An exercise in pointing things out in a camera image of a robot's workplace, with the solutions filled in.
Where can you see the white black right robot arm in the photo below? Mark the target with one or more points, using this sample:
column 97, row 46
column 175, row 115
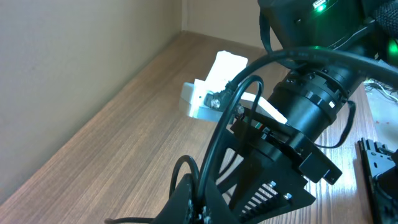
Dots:
column 329, row 48

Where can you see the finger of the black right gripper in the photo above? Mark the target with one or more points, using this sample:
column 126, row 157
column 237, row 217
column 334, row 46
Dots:
column 221, row 141
column 267, row 188

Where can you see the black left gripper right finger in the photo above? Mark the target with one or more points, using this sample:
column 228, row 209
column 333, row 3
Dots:
column 214, row 209

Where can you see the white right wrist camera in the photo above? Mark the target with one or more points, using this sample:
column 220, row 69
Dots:
column 207, row 99

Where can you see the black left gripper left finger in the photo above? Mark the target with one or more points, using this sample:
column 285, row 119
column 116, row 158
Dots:
column 179, row 207

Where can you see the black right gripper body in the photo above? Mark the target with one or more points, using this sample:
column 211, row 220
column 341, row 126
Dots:
column 280, row 154

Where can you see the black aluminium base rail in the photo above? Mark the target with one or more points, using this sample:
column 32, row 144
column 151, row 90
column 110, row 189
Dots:
column 380, row 174

